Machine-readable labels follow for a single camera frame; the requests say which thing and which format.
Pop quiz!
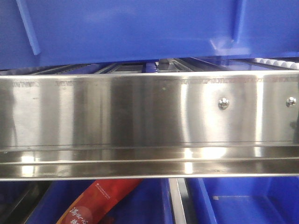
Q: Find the steel rail screw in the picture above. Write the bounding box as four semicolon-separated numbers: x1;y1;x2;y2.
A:
285;97;297;107
218;98;230;110

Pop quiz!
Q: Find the white roller track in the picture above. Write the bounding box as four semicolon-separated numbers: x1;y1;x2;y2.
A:
254;58;299;70

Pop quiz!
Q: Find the blue bin on lower shelf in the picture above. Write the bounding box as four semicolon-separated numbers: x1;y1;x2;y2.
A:
26;179;174;224

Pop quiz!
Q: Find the red snack package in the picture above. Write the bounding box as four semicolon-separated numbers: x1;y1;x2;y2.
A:
57;179;142;224

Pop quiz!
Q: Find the lower right blue bin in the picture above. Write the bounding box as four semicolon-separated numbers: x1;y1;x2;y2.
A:
186;177;299;224

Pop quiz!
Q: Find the steel divider between bins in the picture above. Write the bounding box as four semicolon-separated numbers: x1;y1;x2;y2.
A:
169;178;197;224

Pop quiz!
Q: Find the large blue plastic bin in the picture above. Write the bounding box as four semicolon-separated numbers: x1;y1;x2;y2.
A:
0;0;299;70

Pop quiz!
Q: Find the steel rail screw right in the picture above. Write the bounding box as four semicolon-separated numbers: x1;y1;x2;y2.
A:
285;97;297;107

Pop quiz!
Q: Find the steel rail screw left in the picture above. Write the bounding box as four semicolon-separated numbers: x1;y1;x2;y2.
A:
218;98;230;110

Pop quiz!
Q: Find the stainless steel shelf rail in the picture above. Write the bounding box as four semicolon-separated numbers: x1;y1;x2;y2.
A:
0;70;299;181

